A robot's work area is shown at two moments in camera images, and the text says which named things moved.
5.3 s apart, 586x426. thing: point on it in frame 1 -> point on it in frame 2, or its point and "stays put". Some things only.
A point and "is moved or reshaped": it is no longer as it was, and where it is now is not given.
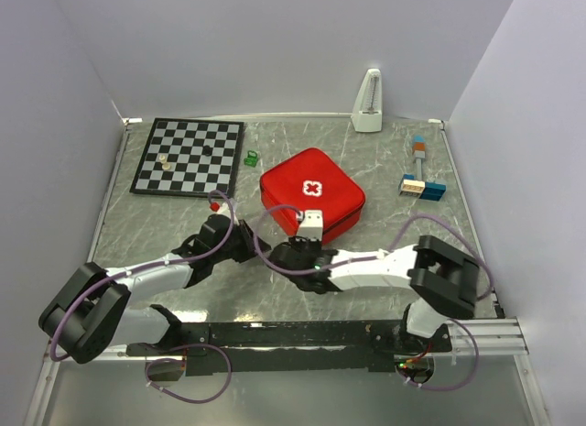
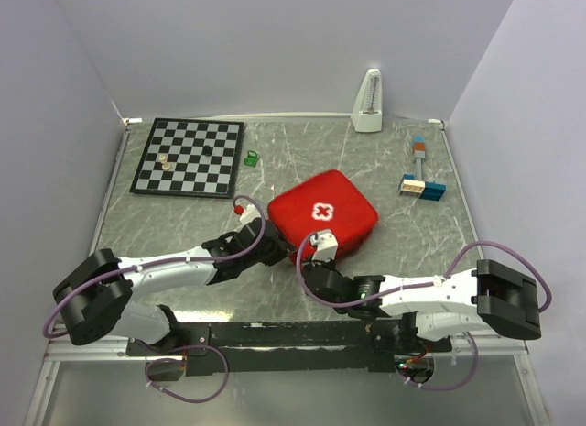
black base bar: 216,347 stays put
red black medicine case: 311,180 is moved or reshaped
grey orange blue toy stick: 419,152 stays put
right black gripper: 300,241 -> 330,263
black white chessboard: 189,158 stays put
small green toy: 252,158 stays put
